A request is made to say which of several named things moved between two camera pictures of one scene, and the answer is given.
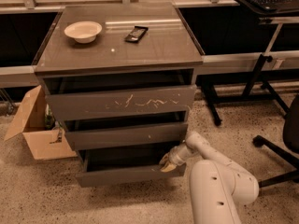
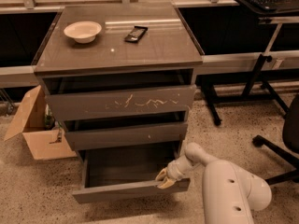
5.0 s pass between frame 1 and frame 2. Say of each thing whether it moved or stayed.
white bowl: stayed
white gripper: moved
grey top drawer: stayed
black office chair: stayed
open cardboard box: stayed
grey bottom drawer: moved
